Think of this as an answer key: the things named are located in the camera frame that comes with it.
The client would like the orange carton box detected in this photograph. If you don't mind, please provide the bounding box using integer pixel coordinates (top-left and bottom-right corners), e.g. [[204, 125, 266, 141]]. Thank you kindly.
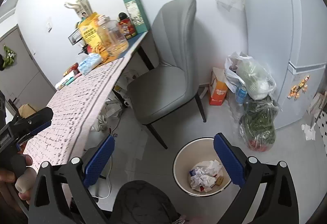
[[209, 67, 228, 106]]

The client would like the black wire basket shelf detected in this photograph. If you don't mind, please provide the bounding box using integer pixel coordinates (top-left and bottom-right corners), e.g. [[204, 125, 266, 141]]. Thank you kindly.
[[68, 28, 83, 45]]

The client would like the blue white tissue pack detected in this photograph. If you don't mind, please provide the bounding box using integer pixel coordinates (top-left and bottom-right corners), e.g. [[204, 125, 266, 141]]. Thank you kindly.
[[78, 53, 103, 75]]

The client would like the pink patterned tablecloth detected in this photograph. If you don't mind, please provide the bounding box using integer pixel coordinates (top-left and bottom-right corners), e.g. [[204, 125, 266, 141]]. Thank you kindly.
[[24, 58, 124, 171]]

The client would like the white tube roll package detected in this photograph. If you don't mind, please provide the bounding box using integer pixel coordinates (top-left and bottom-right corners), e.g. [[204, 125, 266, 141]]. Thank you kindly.
[[55, 71, 75, 90]]

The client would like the yellow snack bag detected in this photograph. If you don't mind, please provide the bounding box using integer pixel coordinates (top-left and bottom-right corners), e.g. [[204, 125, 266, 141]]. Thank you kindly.
[[78, 12, 109, 62]]

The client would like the green hanging cloth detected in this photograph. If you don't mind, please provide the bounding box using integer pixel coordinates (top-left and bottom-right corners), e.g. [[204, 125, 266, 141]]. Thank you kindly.
[[3, 45, 16, 68]]

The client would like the grey door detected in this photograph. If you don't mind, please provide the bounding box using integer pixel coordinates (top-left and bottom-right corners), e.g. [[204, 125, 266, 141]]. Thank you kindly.
[[1, 26, 55, 114]]

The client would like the white carton bag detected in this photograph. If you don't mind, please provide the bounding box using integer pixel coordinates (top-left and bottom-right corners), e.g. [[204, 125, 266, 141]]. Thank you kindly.
[[64, 0, 93, 20]]

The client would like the teal pen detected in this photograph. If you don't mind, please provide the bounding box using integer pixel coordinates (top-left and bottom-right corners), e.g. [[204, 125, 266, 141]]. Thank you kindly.
[[65, 73, 82, 86]]

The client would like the small brown cardboard box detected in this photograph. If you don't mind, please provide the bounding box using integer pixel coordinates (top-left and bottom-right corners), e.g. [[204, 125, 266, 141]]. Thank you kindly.
[[216, 175, 224, 186]]

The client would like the white fridge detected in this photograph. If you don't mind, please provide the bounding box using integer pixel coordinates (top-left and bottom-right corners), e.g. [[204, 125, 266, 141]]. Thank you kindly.
[[244, 0, 326, 128]]

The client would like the clear glass jar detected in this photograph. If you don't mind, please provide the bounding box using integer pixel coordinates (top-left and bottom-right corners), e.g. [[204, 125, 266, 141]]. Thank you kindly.
[[97, 15, 129, 56]]

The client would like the brown chair with black clothes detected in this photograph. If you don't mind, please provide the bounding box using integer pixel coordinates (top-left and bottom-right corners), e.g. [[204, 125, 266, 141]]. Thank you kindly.
[[18, 104, 37, 118]]

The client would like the beige trash bin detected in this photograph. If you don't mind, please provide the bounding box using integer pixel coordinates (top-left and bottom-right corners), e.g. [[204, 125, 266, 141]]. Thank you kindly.
[[173, 137, 231, 197]]

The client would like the white tissue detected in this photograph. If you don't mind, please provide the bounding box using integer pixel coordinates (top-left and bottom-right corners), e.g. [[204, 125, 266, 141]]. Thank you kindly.
[[189, 160, 223, 193]]

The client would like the white plastic grocery bag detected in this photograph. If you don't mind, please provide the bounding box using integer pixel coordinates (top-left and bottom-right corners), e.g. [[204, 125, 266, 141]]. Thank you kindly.
[[224, 52, 277, 100]]

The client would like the green tall box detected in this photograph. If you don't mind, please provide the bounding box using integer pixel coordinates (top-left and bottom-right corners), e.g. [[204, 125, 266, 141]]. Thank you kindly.
[[123, 0, 150, 33]]

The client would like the green vegetables plastic bag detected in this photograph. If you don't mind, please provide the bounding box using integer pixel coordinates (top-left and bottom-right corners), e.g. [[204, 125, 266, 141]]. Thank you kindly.
[[239, 96, 279, 152]]

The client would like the grey upholstered chair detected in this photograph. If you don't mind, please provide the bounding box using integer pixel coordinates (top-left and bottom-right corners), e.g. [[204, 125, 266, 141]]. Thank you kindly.
[[128, 0, 207, 149]]

